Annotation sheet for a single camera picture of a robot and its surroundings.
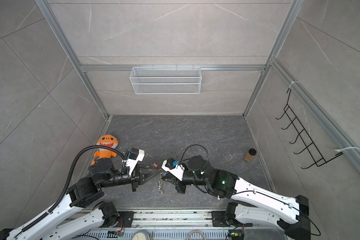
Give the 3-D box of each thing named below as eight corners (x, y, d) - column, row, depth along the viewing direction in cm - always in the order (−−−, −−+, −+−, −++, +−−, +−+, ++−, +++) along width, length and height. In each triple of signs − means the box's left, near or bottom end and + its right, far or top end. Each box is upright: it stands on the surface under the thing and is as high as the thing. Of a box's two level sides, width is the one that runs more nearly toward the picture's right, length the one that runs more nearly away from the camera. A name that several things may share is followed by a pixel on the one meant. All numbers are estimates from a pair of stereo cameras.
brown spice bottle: (244, 162, 96) (250, 154, 88) (243, 156, 99) (248, 148, 90) (250, 162, 96) (257, 154, 88) (249, 156, 99) (255, 148, 90)
